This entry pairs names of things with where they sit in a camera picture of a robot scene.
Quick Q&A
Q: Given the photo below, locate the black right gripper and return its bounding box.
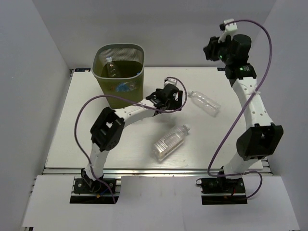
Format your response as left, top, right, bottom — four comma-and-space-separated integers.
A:
202, 33, 233, 65

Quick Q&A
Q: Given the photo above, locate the small clear bottle white cap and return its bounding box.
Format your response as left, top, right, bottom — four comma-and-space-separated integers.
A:
188, 90, 221, 117

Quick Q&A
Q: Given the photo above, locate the blue label water bottle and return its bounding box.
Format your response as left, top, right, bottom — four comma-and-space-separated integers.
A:
115, 72, 141, 92

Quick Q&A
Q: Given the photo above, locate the large square clear bottle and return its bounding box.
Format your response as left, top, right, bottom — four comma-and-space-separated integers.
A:
153, 124, 190, 162

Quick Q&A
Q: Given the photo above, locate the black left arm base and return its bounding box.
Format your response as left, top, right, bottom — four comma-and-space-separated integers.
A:
69, 178, 120, 205

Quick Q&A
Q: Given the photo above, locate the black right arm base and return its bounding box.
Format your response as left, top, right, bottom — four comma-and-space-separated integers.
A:
195, 177, 247, 205

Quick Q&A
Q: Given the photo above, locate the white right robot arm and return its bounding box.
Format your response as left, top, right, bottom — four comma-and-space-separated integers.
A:
203, 34, 283, 192

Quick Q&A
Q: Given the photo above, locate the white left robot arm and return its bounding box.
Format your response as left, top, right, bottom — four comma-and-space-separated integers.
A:
81, 83, 183, 193

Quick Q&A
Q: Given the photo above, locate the olive green mesh bin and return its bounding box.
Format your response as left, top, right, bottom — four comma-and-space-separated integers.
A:
91, 44, 144, 103

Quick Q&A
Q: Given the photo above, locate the blue right corner sticker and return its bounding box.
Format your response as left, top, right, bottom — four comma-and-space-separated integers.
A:
217, 67, 225, 72

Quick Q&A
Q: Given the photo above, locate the blue corner sticker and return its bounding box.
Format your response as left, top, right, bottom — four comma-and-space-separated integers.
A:
217, 67, 225, 72
74, 68, 91, 72

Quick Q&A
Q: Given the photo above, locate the blue left corner sticker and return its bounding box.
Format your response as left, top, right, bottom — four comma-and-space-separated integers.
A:
74, 68, 91, 72

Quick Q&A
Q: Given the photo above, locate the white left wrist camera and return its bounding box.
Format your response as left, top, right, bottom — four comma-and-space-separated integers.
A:
164, 77, 178, 87

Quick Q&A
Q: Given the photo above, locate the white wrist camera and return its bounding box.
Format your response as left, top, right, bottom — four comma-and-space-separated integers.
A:
218, 19, 238, 43
164, 77, 178, 87

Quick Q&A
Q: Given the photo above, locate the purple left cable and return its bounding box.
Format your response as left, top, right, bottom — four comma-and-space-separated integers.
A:
74, 76, 187, 204

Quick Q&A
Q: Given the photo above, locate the purple cable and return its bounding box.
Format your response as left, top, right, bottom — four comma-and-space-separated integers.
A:
74, 76, 187, 204
206, 19, 272, 199

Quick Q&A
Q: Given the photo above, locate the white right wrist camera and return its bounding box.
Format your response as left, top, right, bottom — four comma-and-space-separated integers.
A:
218, 19, 238, 43

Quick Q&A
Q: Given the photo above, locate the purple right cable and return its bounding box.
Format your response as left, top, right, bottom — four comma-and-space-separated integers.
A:
206, 19, 272, 199

